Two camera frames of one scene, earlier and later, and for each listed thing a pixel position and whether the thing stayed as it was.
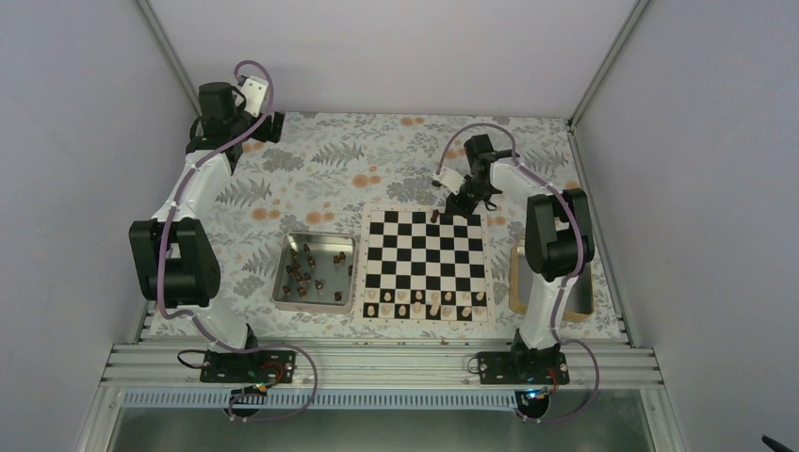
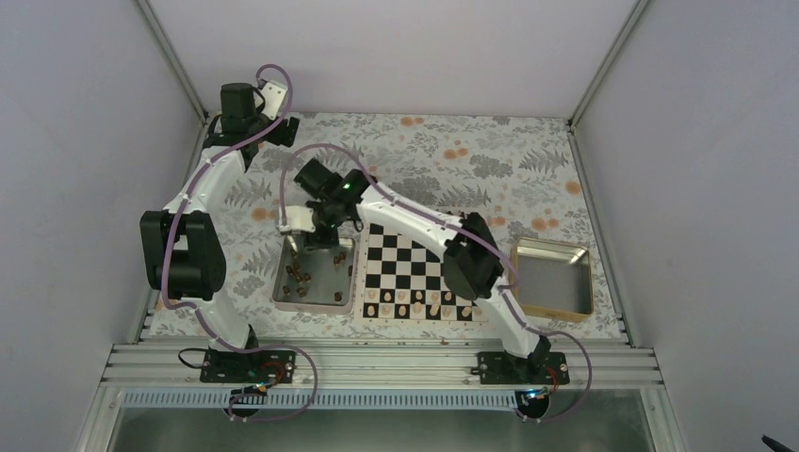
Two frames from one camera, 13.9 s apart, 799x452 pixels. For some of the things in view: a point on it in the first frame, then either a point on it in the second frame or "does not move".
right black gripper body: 481,191 to 332,236
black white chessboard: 419,266 does not move
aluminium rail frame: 382,366 does not move
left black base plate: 274,366 does not move
